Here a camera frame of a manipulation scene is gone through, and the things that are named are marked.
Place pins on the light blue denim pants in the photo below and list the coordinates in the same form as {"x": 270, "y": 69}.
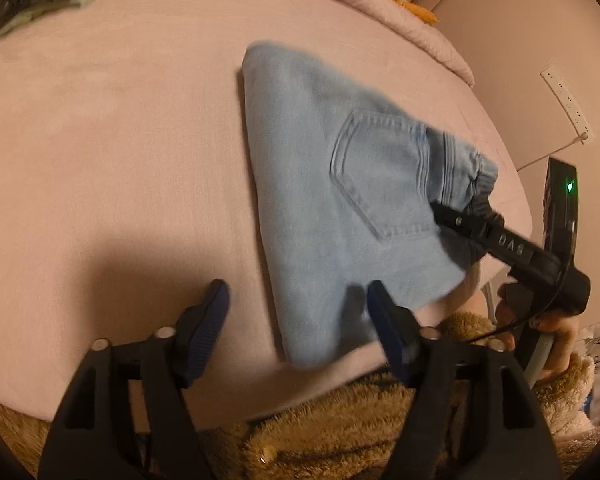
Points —
{"x": 320, "y": 170}

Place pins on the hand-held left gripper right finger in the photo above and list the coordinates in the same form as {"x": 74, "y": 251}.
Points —
{"x": 386, "y": 320}

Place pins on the person's right hand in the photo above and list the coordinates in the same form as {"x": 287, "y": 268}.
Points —
{"x": 562, "y": 332}

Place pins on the person's right forearm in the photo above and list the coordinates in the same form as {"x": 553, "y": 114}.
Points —
{"x": 570, "y": 380}

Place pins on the pink quilt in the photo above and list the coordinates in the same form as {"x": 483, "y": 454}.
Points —
{"x": 380, "y": 5}

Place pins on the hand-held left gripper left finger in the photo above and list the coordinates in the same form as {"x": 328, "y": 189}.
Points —
{"x": 212, "y": 310}

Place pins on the pink bed sheet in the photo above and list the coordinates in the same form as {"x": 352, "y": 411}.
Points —
{"x": 105, "y": 160}

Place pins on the white power strip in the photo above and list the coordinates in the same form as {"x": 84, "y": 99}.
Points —
{"x": 567, "y": 102}

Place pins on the brown fleece robe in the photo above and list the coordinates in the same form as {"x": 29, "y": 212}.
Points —
{"x": 330, "y": 425}

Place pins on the green folded garment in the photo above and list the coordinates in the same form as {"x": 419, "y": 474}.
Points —
{"x": 80, "y": 0}

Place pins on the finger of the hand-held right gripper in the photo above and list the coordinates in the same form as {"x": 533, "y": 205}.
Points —
{"x": 500, "y": 240}

